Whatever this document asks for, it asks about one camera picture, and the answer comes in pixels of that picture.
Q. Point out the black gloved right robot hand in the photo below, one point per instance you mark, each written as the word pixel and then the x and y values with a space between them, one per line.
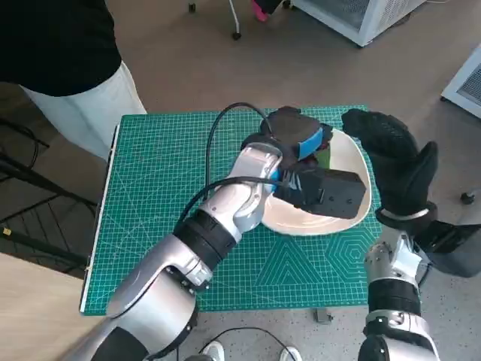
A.
pixel 398 165

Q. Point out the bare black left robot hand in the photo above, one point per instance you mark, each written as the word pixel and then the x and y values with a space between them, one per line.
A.
pixel 293 131

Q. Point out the purple toy grape bunch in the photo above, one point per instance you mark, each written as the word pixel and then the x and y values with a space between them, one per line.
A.
pixel 325 158

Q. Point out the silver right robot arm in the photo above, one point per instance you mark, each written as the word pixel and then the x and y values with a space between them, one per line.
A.
pixel 394 301

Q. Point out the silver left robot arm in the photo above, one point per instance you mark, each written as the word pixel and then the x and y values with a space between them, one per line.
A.
pixel 195 244

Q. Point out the white square plate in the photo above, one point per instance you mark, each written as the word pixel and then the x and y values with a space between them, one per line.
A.
pixel 349 158

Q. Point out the black caster wheel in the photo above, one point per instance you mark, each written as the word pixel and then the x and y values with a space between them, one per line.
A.
pixel 467 198
pixel 192 5

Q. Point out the white vented box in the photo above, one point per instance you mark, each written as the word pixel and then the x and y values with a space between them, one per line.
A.
pixel 464 84

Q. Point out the white chair leg with caster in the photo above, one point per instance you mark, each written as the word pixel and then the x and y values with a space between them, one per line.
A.
pixel 235 20

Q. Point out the pink object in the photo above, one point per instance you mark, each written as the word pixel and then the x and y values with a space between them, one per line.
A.
pixel 259 10

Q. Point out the white mesh cabinet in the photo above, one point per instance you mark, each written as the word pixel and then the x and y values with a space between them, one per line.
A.
pixel 357 17

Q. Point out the green cutting mat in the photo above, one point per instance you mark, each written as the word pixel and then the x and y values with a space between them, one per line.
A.
pixel 158 169

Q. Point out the white shoe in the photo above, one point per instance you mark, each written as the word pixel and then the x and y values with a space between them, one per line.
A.
pixel 215 350
pixel 290 353

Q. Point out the person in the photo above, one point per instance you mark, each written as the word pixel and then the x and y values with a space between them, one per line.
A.
pixel 56 41

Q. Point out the black metal rack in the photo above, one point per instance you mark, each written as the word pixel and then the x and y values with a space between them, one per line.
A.
pixel 41 184

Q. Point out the light wooden desk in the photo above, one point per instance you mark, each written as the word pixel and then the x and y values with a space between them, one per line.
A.
pixel 34 312

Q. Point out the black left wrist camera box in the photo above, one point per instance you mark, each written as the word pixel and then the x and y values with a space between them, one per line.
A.
pixel 330 192

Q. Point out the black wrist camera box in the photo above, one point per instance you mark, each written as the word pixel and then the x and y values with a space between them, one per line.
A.
pixel 454 248
pixel 330 192

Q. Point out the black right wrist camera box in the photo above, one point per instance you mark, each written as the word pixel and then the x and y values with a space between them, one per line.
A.
pixel 454 248

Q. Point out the grey table bracket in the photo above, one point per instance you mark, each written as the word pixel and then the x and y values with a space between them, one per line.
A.
pixel 323 316

